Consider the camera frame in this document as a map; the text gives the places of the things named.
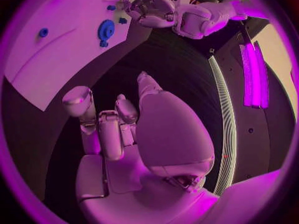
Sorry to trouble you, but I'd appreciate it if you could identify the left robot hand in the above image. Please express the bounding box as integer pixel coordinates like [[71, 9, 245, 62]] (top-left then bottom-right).
[[123, 0, 179, 28]]

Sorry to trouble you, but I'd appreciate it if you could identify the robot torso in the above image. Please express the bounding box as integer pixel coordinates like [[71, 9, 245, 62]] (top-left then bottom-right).
[[206, 16, 297, 196]]

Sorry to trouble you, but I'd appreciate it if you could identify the glowing light bar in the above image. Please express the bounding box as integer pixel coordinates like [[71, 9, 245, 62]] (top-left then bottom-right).
[[239, 40, 270, 109]]

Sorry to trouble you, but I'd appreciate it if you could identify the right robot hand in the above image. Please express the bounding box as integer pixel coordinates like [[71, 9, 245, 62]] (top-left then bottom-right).
[[61, 71, 222, 224]]

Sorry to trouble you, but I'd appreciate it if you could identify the blue gear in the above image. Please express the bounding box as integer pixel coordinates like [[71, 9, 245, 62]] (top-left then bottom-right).
[[97, 19, 116, 41]]

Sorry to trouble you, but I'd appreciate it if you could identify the white task board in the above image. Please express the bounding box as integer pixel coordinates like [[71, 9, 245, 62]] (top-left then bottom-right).
[[3, 0, 144, 112]]

